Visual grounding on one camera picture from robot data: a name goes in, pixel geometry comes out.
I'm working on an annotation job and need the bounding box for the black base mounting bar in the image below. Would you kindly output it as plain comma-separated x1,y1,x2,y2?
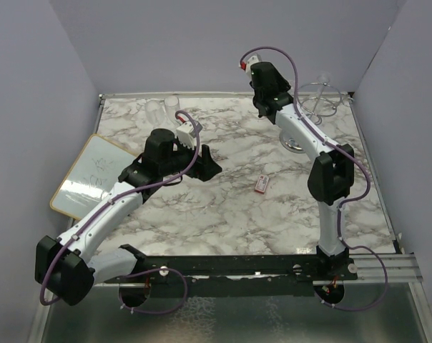
123,244,358,298

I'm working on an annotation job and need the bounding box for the clear wine glass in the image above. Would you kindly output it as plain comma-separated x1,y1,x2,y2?
144,100,165,127
317,71,331,97
164,95,181,126

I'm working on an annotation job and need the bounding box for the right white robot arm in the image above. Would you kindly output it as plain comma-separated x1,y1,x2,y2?
245,61,354,279

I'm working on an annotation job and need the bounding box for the chrome wine glass rack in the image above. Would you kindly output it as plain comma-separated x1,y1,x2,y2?
275,81,343,159

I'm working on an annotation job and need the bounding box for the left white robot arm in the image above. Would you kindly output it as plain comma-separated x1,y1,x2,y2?
34,121,222,306

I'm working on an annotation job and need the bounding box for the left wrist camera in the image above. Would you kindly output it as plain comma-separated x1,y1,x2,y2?
176,121,202,149

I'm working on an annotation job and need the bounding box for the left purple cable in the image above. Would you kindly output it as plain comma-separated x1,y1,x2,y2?
39,110,201,307

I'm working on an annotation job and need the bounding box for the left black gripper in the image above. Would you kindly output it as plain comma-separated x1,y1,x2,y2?
161,136,222,182

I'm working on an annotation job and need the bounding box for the small red white box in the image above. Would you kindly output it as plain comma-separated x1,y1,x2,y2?
255,174,270,194

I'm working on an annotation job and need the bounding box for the yellow framed whiteboard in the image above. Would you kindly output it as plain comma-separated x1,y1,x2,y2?
49,134,136,220

